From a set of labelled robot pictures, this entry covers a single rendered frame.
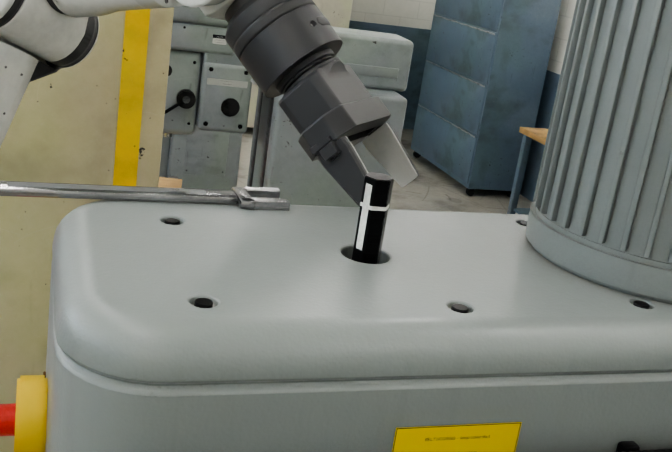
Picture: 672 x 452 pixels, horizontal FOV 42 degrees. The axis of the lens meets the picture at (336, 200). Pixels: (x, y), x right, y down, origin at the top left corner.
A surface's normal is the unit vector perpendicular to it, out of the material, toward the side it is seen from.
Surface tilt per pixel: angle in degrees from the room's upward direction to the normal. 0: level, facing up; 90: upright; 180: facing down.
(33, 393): 26
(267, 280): 0
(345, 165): 89
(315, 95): 89
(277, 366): 81
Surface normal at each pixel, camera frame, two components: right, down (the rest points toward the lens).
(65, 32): 0.72, 0.46
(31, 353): 0.30, 0.32
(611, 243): -0.58, 0.15
